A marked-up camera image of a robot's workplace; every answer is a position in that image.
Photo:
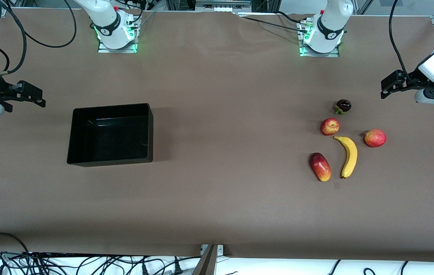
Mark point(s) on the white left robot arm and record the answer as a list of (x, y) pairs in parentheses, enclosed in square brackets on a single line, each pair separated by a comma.
[(331, 23)]

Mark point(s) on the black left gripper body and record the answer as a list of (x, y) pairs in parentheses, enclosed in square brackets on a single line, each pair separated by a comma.
[(408, 80)]

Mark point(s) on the dark metal support post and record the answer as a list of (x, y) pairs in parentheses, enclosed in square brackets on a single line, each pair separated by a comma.
[(206, 263)]

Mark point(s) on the grey white equipment panel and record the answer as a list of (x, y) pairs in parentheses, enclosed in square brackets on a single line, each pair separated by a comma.
[(222, 7)]

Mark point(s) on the red yellow striped apple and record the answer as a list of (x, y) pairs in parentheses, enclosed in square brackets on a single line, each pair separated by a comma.
[(329, 126)]

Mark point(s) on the black rectangular plastic box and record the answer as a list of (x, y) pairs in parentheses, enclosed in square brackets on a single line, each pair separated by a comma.
[(110, 137)]

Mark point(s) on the red yellow mango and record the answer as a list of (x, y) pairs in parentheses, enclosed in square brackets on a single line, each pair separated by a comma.
[(320, 166)]

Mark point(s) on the dark purple mangosteen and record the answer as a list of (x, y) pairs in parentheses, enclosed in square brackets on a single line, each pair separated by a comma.
[(343, 105)]

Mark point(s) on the brown table cover sheet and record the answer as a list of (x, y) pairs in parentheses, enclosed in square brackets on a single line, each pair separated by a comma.
[(216, 198)]

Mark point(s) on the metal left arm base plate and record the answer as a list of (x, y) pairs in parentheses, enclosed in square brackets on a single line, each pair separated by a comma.
[(320, 54)]

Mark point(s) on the small metal edge bracket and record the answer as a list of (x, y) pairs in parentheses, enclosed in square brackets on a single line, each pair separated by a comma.
[(220, 250)]

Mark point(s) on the yellow banana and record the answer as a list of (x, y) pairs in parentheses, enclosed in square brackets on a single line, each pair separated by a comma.
[(350, 152)]

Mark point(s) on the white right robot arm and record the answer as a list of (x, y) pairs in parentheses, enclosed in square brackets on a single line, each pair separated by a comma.
[(104, 15)]

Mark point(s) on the round pinkish red fruit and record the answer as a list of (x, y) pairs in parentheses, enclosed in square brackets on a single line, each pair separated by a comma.
[(375, 138)]

